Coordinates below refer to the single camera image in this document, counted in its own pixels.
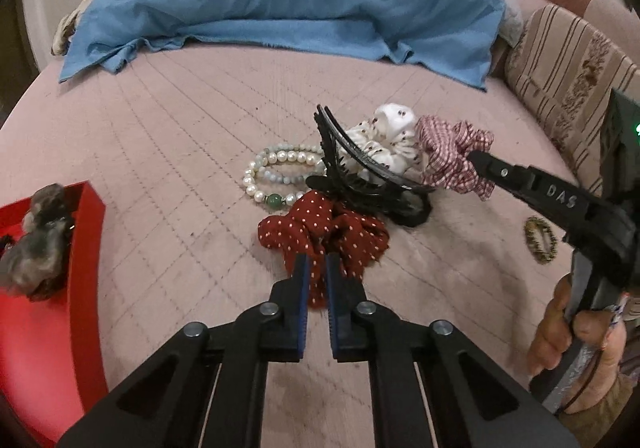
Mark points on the red checked scrunchie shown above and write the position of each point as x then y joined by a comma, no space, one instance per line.
445,153

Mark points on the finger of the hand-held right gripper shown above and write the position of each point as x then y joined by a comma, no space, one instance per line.
540,193

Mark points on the grey scrunchie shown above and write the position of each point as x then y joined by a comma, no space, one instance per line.
40,243

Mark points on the red polka dot scrunchie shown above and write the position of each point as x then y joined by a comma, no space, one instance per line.
310,223

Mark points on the pink quilted bed cover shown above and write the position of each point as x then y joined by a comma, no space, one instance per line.
175,153

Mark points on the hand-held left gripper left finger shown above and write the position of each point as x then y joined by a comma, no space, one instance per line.
301,308

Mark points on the black hair claw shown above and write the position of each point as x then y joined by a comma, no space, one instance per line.
370,193

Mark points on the red tray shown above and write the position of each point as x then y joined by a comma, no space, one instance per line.
45,353

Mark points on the person's right forearm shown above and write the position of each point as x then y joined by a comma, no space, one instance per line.
605,393

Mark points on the white dotted scrunchie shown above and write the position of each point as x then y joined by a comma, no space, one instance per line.
385,138

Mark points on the person's right hand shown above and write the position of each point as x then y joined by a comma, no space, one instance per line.
550,328

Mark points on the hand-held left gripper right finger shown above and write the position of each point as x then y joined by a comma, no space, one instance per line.
334,308

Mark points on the floral cloth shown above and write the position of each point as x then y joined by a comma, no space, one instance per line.
67,28

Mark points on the striped floral pillow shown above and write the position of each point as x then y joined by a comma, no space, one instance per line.
565,68

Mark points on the leopard print scrunchie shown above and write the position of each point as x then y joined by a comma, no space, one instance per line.
529,233

